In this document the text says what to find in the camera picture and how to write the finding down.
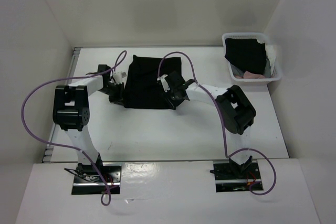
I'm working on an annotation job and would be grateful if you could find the black skirt in basket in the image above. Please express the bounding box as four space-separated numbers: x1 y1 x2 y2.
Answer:
225 38 267 74

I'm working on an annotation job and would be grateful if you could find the white plastic basket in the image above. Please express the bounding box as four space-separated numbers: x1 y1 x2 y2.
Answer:
222 32 282 86

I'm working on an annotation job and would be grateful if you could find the white cloth in basket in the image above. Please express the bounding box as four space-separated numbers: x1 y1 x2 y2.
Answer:
257 39 277 69

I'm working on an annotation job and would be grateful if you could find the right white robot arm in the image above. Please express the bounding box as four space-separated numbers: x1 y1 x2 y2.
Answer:
157 71 256 178

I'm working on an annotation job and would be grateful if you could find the black skirt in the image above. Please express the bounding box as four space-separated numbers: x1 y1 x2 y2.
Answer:
123 55 183 110
225 38 267 74

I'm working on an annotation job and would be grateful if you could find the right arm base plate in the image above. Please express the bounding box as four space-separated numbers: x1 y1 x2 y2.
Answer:
209 161 264 193

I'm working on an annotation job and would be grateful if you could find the pink cloth in basket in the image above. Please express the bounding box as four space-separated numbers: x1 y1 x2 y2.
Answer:
235 71 266 79

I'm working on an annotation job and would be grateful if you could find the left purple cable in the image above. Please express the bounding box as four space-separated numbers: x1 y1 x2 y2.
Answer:
20 50 128 206

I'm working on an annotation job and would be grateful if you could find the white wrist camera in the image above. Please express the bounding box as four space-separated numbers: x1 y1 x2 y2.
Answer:
111 71 127 84
157 74 170 92

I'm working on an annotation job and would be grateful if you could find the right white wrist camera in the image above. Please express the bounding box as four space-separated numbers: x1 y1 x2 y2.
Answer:
157 74 170 92

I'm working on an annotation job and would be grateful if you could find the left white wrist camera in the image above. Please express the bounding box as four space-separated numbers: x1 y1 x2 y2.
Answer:
111 71 127 84

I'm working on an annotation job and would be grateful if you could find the grey cloth in basket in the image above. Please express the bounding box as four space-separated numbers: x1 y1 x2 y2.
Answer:
231 65 271 79

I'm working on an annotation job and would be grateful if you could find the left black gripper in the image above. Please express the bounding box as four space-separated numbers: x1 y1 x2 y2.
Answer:
98 82 128 107

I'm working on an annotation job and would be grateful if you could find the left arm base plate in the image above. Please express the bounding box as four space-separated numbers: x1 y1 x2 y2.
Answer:
64 163 122 195

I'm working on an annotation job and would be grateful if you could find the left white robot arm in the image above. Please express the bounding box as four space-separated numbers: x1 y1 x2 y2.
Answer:
52 65 127 182

